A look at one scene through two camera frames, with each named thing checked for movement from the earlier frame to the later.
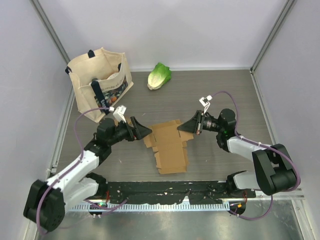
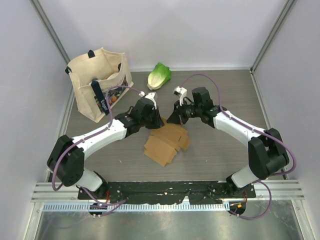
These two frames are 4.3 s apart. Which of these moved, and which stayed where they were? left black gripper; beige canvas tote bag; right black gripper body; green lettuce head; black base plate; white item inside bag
Moved: right black gripper body; left black gripper
Stayed: green lettuce head; black base plate; beige canvas tote bag; white item inside bag
